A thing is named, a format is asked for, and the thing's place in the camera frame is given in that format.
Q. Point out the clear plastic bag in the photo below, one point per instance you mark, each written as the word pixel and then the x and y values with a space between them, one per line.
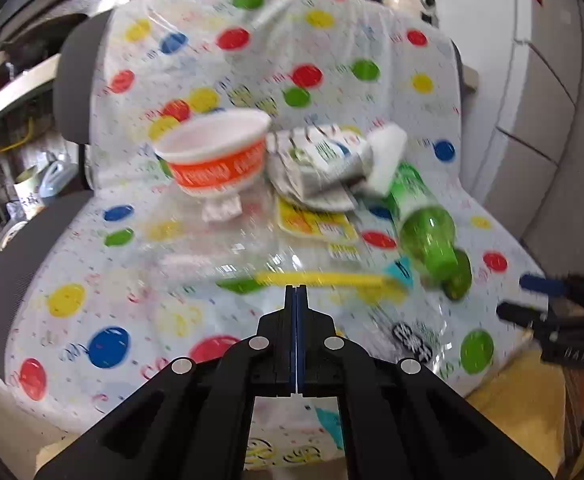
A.
pixel 252 280

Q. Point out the cluttered metal shelf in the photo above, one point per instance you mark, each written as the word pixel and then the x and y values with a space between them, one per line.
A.
pixel 7 110

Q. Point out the green plastic bottle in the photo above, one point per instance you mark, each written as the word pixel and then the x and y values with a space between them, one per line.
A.
pixel 426 225

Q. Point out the polka dot cloth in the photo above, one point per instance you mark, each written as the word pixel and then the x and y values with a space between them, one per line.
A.
pixel 272 70

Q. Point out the grey office chair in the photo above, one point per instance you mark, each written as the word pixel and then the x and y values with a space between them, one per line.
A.
pixel 72 95

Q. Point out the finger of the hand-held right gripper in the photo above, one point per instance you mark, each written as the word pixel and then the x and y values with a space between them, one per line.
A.
pixel 517 314
pixel 539 283

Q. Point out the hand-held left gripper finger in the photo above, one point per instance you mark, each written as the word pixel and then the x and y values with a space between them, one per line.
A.
pixel 300 340
pixel 292 340

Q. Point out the orange and white noodle bowl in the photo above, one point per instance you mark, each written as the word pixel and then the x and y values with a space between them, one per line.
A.
pixel 212 157

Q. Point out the white foam block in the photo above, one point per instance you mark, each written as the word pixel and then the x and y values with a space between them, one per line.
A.
pixel 386 160

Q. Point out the white mug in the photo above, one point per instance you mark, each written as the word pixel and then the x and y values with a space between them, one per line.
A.
pixel 28 192

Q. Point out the grey cabinet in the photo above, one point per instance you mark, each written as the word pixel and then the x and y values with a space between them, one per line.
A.
pixel 546 85

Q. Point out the small white paper scrap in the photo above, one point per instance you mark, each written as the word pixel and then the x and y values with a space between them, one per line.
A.
pixel 221 208

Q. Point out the crumpled white printed wrapper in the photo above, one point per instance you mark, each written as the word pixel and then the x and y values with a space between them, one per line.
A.
pixel 317 165

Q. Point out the yellow sausage wrapper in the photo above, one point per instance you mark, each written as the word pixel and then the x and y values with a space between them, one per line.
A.
pixel 316 223

